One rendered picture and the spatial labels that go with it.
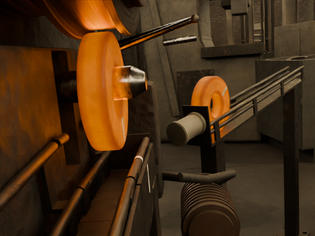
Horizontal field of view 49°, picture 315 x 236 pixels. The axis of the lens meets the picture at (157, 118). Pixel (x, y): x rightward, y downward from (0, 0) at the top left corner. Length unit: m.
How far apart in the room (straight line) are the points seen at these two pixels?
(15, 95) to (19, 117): 0.02
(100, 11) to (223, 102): 0.63
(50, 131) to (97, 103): 0.07
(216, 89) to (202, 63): 2.20
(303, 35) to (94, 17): 4.34
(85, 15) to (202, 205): 0.50
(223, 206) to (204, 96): 0.28
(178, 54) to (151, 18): 0.41
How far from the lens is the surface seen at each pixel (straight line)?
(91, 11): 0.39
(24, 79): 0.37
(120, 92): 0.44
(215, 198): 0.79
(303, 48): 4.68
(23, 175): 0.33
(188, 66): 3.14
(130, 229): 0.33
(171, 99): 3.18
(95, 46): 0.41
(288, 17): 9.39
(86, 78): 0.39
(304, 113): 2.57
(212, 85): 0.90
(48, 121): 0.42
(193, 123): 0.82
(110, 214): 0.45
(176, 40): 0.53
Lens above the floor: 0.85
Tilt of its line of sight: 10 degrees down
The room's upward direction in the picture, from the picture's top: 5 degrees counter-clockwise
